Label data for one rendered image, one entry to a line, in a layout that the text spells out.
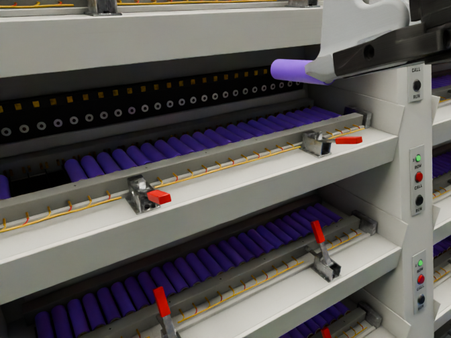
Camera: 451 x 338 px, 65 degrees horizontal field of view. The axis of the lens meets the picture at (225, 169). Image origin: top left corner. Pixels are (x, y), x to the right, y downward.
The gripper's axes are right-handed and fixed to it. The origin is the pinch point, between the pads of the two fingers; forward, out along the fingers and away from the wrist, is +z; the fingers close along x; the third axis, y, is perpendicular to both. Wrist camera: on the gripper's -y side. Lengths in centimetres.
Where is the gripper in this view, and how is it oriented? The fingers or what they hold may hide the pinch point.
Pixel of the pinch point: (330, 74)
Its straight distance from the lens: 30.0
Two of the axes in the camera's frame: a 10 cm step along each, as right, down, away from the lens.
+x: -8.5, 2.2, -4.8
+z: -5.0, -0.4, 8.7
